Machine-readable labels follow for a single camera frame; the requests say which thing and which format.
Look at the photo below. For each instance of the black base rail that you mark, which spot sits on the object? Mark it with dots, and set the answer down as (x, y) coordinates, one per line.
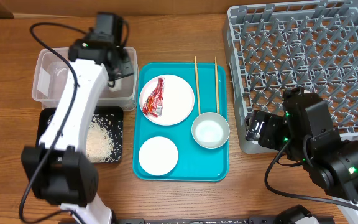
(250, 220)

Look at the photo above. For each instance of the rice leftovers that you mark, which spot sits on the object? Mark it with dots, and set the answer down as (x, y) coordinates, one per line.
(99, 143)

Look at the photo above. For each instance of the right wooden chopstick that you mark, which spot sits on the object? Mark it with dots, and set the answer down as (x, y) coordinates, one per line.
(216, 85)

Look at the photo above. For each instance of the black tray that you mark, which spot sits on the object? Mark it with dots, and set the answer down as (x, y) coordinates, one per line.
(117, 124)

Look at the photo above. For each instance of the red snack wrapper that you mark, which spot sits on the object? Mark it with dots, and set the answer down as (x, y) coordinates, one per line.
(154, 103)

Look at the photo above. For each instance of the left wooden chopstick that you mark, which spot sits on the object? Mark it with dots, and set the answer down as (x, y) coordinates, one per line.
(197, 86)

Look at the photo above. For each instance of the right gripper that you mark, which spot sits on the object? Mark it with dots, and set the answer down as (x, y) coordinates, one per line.
(253, 125)

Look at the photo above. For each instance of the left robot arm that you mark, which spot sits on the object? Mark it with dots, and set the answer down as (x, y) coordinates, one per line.
(57, 168)

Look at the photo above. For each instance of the grey dishwasher rack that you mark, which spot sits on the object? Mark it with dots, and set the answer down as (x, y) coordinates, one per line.
(278, 46)

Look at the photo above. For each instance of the wooden chopstick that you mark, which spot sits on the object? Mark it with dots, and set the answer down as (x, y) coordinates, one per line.
(197, 86)
(216, 85)

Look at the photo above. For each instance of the clear plastic bin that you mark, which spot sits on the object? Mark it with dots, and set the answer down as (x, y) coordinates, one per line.
(51, 74)

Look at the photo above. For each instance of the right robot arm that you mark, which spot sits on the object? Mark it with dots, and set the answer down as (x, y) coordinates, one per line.
(305, 134)

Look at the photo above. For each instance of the grey bowl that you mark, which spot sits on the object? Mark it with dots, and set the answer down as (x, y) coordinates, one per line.
(210, 130)

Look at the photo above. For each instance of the teal plastic serving tray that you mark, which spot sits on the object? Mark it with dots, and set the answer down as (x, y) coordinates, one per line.
(195, 163)

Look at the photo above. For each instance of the large pink plate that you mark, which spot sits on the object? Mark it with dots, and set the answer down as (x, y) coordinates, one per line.
(177, 102)

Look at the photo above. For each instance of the white tissue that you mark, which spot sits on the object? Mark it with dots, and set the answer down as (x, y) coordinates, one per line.
(115, 85)

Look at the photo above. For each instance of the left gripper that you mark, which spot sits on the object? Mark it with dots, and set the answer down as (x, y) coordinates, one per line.
(124, 61)

